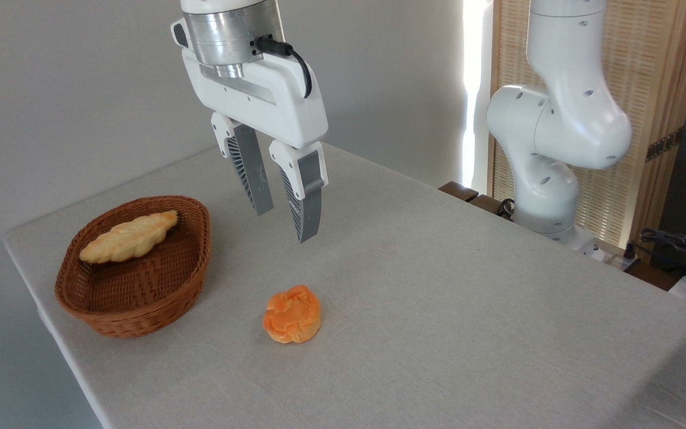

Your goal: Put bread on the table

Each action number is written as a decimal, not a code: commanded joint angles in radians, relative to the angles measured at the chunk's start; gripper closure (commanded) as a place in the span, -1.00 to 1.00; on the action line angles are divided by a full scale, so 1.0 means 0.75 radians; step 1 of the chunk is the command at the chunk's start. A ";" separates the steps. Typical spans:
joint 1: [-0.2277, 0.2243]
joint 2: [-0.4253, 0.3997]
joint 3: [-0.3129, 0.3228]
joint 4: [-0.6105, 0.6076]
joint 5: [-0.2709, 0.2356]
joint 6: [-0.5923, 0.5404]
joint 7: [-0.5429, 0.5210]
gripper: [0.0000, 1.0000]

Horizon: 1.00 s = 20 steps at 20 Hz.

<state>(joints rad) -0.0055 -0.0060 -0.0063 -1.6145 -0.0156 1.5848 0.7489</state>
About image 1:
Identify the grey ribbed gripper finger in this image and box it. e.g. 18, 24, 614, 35
269, 141, 329, 244
211, 111, 275, 217

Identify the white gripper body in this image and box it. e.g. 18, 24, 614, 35
170, 18, 329, 150

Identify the long braided pale bread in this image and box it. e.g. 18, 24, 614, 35
79, 210, 179, 265

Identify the round orange bread bun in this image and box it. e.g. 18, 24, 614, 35
262, 285, 323, 344

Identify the light grey tablecloth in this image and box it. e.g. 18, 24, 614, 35
2, 141, 686, 429

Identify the brown wicker basket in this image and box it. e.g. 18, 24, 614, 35
54, 195, 211, 339

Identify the brass screen hinge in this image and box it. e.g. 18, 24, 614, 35
645, 127, 685, 163

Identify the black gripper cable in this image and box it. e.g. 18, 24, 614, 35
253, 37, 314, 100

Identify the black cable bundle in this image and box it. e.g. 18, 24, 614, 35
639, 228, 686, 281

